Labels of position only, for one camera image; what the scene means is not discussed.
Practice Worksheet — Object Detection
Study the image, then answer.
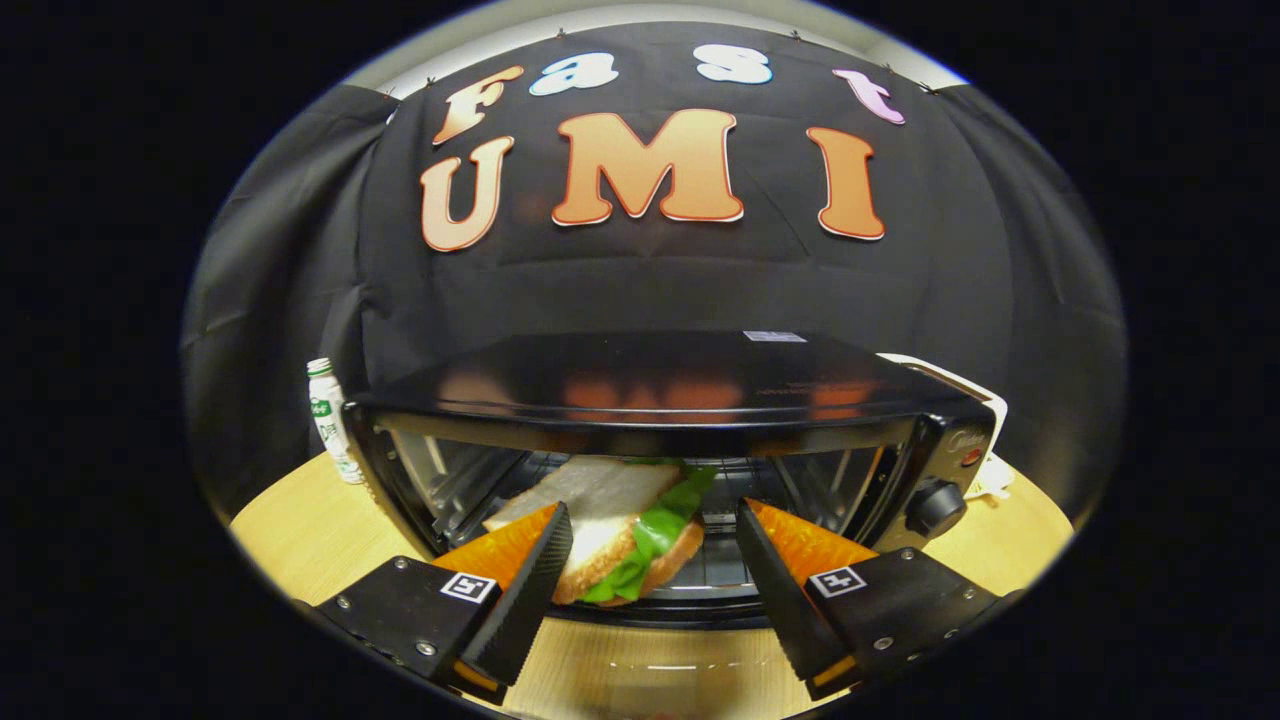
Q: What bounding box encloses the white bottle with green label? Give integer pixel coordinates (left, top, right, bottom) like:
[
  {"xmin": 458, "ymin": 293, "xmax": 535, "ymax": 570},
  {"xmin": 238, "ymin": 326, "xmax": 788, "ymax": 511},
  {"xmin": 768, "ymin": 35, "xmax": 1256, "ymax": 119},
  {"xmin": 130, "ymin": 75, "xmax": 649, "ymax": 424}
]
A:
[{"xmin": 306, "ymin": 358, "xmax": 366, "ymax": 486}]

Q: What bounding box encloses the black toaster oven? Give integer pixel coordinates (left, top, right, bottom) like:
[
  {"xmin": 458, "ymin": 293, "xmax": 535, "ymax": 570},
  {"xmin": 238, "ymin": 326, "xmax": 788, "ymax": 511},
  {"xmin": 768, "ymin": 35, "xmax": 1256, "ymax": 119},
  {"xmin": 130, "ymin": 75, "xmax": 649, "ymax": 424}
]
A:
[{"xmin": 345, "ymin": 330, "xmax": 998, "ymax": 691}]

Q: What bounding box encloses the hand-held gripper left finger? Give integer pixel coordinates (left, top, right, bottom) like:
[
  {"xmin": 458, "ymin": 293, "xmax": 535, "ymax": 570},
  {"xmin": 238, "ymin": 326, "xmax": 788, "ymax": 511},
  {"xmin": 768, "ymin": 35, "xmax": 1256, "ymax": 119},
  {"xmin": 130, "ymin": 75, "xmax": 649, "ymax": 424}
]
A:
[{"xmin": 315, "ymin": 501, "xmax": 574, "ymax": 706}]

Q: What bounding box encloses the sandwich with lettuce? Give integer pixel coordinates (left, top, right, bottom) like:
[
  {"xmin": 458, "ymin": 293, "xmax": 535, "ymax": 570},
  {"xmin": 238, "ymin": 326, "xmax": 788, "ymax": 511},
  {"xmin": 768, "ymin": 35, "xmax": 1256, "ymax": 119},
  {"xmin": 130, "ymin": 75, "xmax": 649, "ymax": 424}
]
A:
[{"xmin": 483, "ymin": 457, "xmax": 719, "ymax": 607}]

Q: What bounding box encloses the white toaster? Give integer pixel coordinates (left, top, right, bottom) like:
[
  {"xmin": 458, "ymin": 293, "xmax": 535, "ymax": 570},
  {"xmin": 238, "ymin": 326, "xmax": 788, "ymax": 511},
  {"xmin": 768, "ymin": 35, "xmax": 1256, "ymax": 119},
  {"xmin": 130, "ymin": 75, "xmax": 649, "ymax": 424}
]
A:
[{"xmin": 878, "ymin": 352, "xmax": 1016, "ymax": 501}]

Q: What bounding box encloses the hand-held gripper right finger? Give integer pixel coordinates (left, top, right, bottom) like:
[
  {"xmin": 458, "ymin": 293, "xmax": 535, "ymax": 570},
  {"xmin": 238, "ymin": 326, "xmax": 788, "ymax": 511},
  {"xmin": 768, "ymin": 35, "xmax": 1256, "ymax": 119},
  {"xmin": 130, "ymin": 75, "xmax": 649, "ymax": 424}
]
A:
[{"xmin": 736, "ymin": 499, "xmax": 1004, "ymax": 701}]

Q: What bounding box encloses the black backdrop cloth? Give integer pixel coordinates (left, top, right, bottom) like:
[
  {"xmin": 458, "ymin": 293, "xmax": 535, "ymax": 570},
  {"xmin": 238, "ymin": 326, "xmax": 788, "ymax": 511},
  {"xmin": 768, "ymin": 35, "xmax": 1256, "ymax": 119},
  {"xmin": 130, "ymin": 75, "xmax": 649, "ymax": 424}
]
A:
[{"xmin": 182, "ymin": 20, "xmax": 1129, "ymax": 521}]

